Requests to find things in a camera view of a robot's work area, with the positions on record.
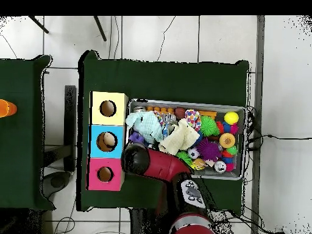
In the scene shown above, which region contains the black tripod leg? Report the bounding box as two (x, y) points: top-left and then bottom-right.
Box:
(93, 15), (107, 42)
(28, 15), (49, 34)

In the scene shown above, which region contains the dark green side table cloth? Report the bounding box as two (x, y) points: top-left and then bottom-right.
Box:
(0, 54), (55, 211)

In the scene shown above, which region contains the wooden box with three holes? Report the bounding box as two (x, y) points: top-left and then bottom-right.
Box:
(87, 91), (129, 191)

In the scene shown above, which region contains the toy burger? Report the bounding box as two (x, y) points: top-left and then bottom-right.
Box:
(218, 132), (236, 149)

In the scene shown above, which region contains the polka dot cloth ball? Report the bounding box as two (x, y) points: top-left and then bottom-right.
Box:
(184, 108), (202, 131)

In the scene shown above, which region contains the yellow ball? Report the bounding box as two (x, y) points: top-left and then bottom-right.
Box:
(224, 111), (240, 126)

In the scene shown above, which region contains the orange plastic cup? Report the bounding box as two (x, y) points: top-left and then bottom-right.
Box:
(0, 99), (18, 118)

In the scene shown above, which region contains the toy soccer ball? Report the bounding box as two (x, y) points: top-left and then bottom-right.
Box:
(187, 146), (200, 160)

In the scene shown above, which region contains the wire mesh bin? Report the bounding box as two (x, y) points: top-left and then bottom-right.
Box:
(124, 97), (247, 181)

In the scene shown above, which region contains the black cable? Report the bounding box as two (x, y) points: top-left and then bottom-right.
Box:
(246, 133), (312, 149)

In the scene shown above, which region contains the brown toy football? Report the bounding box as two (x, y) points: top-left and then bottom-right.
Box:
(174, 106), (187, 120)

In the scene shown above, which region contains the cream knitted cloth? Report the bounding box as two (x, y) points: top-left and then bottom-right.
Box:
(158, 118), (200, 156)

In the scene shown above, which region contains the purple spiky ball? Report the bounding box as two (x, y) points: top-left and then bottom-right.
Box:
(196, 138), (222, 162)

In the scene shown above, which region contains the mint knitted cloth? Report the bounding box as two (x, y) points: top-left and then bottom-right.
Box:
(125, 110), (165, 144)

